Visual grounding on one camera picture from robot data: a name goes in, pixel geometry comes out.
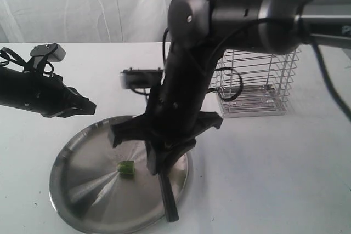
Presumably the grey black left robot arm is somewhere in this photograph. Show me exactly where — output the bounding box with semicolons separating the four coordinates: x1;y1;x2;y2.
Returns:
1;67;97;118

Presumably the metal wire utensil rack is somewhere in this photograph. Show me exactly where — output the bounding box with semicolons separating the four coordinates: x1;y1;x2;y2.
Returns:
210;48;301;118

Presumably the round stainless steel plate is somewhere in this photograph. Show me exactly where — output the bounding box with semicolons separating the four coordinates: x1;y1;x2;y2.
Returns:
49;116;191;233

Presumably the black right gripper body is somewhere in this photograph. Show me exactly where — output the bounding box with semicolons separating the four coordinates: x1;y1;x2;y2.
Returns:
145;75;208;150

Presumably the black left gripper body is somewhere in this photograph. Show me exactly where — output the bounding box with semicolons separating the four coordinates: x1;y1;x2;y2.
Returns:
24;74;77;118

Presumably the black handled kitchen knife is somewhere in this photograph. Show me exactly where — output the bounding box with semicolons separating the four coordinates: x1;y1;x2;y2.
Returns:
158;171;179;222

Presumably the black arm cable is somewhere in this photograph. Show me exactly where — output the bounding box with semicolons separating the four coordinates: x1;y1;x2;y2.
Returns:
0;47;55;78
131;0;351;119

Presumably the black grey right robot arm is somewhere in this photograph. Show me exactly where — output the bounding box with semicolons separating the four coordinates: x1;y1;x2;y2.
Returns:
109;0;350;175

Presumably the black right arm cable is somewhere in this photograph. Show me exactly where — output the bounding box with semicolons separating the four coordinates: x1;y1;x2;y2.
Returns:
131;0;351;119

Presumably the green vegetable piece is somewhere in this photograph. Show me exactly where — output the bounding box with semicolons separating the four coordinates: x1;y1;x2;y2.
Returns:
117;160;135;178

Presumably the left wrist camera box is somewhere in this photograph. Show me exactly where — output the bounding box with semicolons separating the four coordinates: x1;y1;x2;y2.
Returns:
25;43;66;75

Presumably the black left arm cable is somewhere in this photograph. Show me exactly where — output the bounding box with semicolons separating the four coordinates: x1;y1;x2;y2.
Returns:
0;47;55;78

